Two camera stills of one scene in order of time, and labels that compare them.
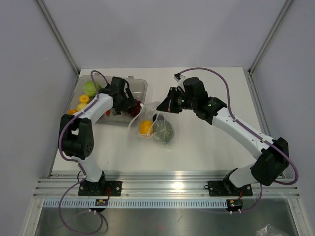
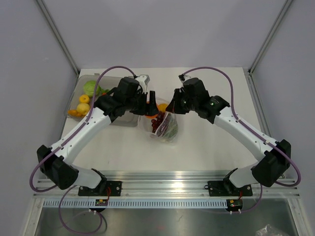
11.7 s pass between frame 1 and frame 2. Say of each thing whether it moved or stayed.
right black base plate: stayed
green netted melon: moved
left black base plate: stayed
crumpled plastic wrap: stayed
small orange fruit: stayed
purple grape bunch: moved
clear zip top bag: moved
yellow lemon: moved
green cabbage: stayed
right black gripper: stayed
